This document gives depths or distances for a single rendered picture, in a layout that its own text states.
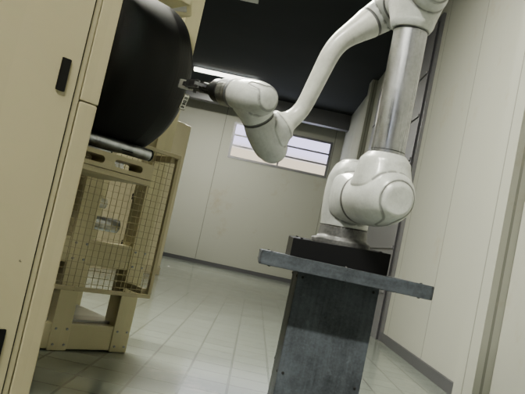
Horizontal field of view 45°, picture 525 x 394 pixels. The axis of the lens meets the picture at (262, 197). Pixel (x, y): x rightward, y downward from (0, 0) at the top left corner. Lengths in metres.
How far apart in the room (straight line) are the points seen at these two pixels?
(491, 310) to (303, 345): 1.89
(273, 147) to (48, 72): 0.76
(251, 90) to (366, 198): 0.45
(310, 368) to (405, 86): 0.87
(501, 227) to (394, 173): 1.95
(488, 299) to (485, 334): 0.19
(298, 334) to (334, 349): 0.12
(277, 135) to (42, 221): 0.78
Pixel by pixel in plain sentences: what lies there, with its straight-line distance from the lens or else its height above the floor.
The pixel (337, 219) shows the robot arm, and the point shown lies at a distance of 1.97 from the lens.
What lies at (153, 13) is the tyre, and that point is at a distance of 2.30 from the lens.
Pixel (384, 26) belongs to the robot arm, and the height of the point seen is 1.41.
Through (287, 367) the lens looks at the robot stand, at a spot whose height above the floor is 0.32.
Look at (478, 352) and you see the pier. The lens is 3.68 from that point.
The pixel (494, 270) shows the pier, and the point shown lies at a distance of 3.66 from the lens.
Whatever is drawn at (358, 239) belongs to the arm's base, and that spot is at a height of 0.74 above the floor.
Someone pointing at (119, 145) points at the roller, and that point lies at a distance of 2.30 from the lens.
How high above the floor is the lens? 0.66
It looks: 4 degrees up
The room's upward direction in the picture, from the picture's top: 12 degrees clockwise
